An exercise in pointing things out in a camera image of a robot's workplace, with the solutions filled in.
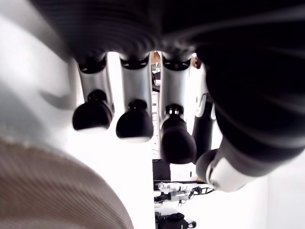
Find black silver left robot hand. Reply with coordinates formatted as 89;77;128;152
28;0;305;193

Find round dark brown plate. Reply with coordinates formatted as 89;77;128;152
0;137;134;229

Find black chair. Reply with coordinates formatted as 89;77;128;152
152;71;163;94

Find grey robot legs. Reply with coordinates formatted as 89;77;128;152
154;181;214;203

